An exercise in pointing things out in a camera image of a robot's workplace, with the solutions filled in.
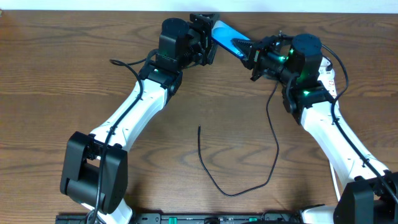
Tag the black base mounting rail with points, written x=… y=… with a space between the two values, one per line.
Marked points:
x=272 y=217

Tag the blue Galaxy smartphone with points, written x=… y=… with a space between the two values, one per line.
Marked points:
x=223 y=35

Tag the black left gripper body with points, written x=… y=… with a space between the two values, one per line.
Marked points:
x=204 y=34

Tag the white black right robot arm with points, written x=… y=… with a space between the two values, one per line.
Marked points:
x=369 y=188

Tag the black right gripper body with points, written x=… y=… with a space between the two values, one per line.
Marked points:
x=257 y=59

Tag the white power strip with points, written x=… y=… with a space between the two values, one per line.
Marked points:
x=329 y=84

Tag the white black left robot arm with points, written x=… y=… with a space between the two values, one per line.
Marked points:
x=95 y=165

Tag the white USB charger adapter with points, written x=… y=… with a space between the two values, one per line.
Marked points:
x=326 y=68

